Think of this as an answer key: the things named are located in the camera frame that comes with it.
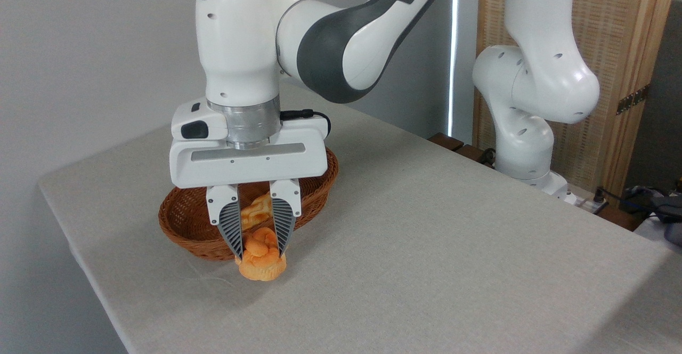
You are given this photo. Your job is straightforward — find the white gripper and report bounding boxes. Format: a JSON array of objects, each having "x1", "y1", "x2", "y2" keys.
[{"x1": 169, "y1": 100, "x2": 329, "y2": 260}]

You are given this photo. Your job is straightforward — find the round orange bread bun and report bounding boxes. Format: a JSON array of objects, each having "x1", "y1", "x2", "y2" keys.
[{"x1": 235, "y1": 227, "x2": 287, "y2": 282}]

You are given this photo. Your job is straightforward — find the long braided bread loaf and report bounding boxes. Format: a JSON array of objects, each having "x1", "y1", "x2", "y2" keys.
[{"x1": 240, "y1": 193, "x2": 273, "y2": 232}]

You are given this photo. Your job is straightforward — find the brown oval wicker basket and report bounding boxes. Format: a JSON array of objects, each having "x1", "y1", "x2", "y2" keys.
[{"x1": 158, "y1": 146, "x2": 339, "y2": 261}]

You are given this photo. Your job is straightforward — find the grey linen tablecloth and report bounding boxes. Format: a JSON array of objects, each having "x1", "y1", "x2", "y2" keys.
[{"x1": 37, "y1": 85, "x2": 682, "y2": 354}]

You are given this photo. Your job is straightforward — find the white power strip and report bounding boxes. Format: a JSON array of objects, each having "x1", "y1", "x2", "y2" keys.
[{"x1": 574, "y1": 197, "x2": 605, "y2": 215}]

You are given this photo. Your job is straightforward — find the brass screen hinge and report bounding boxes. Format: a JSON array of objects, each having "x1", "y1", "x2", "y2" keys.
[{"x1": 616, "y1": 84, "x2": 649, "y2": 116}]

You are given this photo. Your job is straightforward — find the dark grey cloth bundle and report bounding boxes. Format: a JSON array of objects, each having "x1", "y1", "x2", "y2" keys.
[{"x1": 621, "y1": 183, "x2": 682, "y2": 248}]

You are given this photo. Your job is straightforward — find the black gripper cable with plug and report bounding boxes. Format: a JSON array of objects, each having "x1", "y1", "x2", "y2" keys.
[{"x1": 280, "y1": 109, "x2": 332, "y2": 139}]

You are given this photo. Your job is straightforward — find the black power plug with cable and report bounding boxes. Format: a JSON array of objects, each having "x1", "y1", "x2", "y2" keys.
[{"x1": 593, "y1": 186, "x2": 661, "y2": 216}]

